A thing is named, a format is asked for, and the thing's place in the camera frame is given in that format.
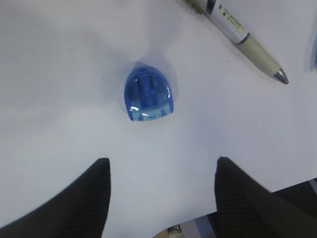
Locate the beige pen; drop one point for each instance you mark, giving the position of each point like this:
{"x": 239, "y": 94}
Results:
{"x": 223, "y": 19}

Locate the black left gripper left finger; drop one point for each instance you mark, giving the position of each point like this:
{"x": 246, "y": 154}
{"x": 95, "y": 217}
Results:
{"x": 79, "y": 211}

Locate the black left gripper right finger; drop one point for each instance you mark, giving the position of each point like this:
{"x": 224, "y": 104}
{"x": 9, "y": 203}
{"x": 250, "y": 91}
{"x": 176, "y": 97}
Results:
{"x": 248, "y": 210}

